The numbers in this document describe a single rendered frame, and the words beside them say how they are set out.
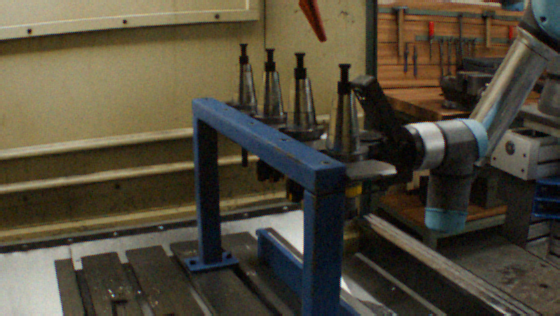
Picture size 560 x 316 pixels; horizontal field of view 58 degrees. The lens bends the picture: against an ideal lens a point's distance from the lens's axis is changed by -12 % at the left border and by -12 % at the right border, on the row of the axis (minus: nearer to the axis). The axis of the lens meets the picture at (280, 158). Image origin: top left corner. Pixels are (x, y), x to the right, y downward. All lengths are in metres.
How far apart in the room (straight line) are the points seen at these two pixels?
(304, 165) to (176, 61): 0.75
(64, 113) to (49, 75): 0.10
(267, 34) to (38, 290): 0.82
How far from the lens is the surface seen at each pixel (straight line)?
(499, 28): 3.89
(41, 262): 1.36
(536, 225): 1.39
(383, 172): 0.64
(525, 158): 1.30
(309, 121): 0.77
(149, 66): 1.31
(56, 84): 1.29
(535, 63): 1.03
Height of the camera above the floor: 1.41
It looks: 16 degrees down
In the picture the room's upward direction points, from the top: straight up
